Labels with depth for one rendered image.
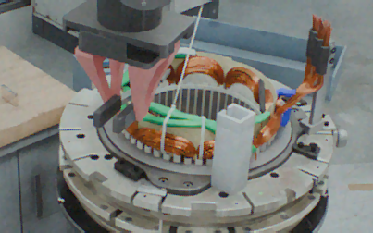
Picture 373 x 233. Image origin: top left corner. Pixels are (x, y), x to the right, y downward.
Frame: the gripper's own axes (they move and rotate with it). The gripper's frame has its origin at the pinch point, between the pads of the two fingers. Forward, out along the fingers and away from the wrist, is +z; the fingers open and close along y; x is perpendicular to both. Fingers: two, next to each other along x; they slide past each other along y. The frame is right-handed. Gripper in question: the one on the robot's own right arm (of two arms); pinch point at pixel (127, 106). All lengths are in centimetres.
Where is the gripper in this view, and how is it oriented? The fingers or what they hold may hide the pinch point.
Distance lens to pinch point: 75.1
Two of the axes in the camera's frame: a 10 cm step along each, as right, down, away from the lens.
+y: 9.1, 2.7, -3.3
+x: 4.2, -4.6, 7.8
